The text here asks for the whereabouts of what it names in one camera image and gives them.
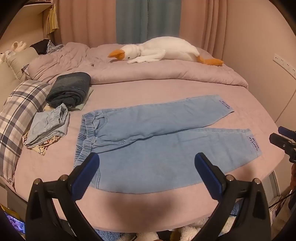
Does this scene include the light blue denim shorts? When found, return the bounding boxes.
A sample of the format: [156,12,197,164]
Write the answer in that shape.
[24,103,70,149]

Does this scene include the teal curtain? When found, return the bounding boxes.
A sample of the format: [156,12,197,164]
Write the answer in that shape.
[116,0,149,45]

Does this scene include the wall power strip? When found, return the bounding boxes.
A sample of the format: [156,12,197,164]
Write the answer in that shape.
[273,53,296,76]

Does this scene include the plaid pillow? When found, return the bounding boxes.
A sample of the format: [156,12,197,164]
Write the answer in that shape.
[0,80,53,183]

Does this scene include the yellow pleated cloth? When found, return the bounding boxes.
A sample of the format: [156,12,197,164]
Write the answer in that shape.
[46,6,59,34]

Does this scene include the white headboard shelf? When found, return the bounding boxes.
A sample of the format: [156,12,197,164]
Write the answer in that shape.
[23,0,56,14]

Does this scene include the dark crumpled clothes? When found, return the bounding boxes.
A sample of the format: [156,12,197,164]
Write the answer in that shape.
[30,39,51,55]

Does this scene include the cream patterned cloth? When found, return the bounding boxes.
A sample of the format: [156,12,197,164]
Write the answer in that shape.
[23,134,63,156]

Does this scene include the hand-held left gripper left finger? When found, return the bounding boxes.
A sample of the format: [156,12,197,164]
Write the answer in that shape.
[25,152,100,241]

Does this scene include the blue plaid shirt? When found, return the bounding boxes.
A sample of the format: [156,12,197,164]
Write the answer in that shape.
[45,40,65,55]

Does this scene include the large beige pillow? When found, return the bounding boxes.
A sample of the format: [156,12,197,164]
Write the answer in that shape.
[0,61,21,98]

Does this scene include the black cable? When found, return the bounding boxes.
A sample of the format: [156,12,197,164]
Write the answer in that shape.
[268,192,292,207]

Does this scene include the pink duvet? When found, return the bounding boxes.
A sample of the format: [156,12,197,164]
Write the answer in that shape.
[28,43,249,90]

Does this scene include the white goose plush toy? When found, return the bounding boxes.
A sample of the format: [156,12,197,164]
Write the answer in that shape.
[108,37,224,67]

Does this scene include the white fluffy slipper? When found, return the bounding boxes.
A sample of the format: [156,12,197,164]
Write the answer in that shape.
[180,218,232,241]

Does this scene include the white bunny plush toy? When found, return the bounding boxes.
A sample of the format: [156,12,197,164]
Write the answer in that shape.
[10,41,26,52]

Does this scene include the light blue denim pants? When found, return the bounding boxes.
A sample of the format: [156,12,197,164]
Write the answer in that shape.
[73,94,263,194]

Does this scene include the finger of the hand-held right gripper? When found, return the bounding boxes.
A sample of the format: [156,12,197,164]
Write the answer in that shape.
[269,133,296,154]
[278,126,296,139]

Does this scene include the small beige pillow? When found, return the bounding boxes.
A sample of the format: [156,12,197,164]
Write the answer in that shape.
[5,47,38,80]

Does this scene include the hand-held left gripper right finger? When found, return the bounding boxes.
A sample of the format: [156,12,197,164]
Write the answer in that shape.
[194,152,271,241]

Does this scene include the white and grey plush toy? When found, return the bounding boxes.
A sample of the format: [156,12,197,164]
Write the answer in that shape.
[0,50,12,65]

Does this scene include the folded dark jeans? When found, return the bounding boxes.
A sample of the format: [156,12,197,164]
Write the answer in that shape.
[46,72,91,108]

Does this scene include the smartphone with lit screen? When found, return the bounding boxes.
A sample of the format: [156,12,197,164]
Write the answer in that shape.
[5,212,26,234]

